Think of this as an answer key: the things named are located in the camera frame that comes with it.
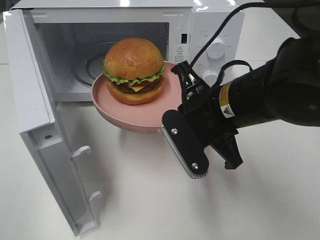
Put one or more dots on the pink round plate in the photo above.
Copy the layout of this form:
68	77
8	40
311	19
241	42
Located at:
143	118

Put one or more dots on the glass microwave turntable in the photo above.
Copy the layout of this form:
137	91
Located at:
88	61

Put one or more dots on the white microwave door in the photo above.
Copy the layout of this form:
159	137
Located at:
40	124

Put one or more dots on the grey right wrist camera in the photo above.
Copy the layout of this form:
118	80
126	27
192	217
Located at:
185	144

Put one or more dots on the white microwave oven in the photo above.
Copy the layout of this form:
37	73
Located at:
64	25

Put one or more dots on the white warning label sticker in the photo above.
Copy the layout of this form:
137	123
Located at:
178	53

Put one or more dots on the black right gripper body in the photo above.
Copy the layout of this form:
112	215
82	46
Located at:
204	115

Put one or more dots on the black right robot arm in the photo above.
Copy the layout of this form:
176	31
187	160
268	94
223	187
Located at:
286	88

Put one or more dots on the white timer knob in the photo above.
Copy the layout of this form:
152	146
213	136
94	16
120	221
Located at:
210	77

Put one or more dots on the upper white power knob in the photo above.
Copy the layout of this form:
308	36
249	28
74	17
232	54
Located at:
216	49

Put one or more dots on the toy hamburger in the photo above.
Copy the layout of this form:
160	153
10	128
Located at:
134	69

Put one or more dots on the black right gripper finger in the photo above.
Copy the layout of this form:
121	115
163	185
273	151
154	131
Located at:
227	148
190	83

